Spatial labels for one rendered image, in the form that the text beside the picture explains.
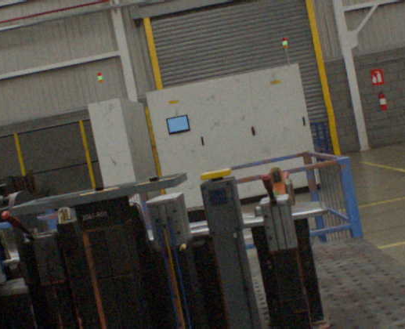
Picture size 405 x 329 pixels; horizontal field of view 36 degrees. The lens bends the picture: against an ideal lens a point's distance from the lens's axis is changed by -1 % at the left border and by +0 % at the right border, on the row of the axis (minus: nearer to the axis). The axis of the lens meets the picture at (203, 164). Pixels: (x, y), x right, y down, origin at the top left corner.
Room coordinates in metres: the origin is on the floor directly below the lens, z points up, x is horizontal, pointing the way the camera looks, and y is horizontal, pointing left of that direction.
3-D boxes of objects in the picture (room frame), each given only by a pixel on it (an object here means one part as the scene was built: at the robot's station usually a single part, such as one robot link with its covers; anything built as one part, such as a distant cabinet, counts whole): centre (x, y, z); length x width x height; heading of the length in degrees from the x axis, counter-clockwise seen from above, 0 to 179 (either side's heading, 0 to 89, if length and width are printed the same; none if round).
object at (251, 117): (9.82, -0.53, 1.22); 2.40 x 0.54 x 2.45; 90
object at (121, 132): (10.75, 1.27, 1.22); 2.40 x 0.54 x 2.45; 176
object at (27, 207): (1.35, 0.24, 1.16); 0.37 x 0.14 x 0.02; 81
